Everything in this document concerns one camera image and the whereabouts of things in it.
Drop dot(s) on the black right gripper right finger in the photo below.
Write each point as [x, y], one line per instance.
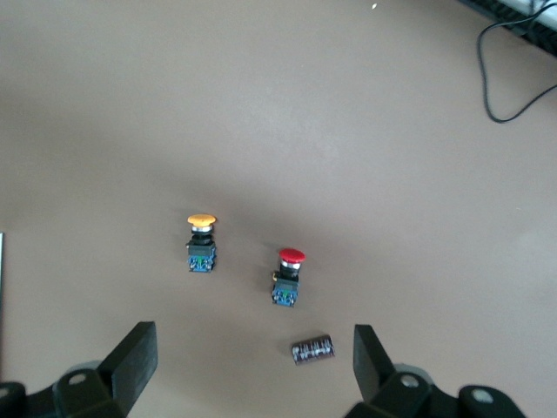
[374, 374]

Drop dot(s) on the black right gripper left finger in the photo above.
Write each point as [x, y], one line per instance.
[130, 370]

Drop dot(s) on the red mushroom push button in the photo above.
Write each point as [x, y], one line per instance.
[289, 270]

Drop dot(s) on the orange mushroom push button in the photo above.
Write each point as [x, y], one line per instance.
[201, 248]

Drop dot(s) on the small black terminal block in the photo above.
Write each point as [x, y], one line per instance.
[314, 349]

